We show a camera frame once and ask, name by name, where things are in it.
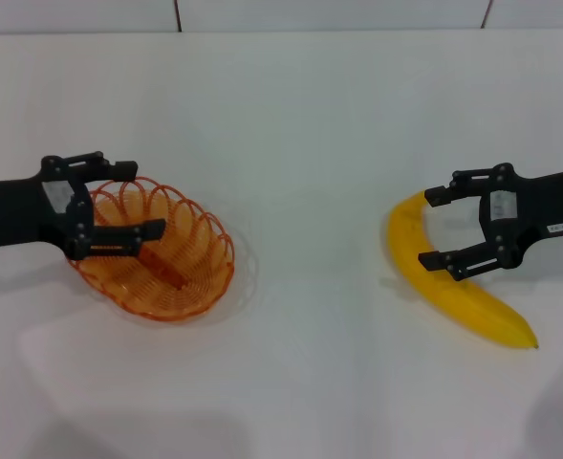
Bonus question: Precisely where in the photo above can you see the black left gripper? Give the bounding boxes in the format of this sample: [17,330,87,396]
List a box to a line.
[0,150,167,262]

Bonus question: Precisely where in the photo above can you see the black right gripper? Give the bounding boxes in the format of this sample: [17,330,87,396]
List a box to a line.
[418,163,563,282]

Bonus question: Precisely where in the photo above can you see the yellow banana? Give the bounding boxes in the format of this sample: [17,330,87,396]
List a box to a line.
[386,189,539,350]

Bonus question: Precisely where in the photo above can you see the orange wire fruit basket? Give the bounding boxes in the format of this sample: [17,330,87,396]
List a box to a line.
[65,175,237,325]

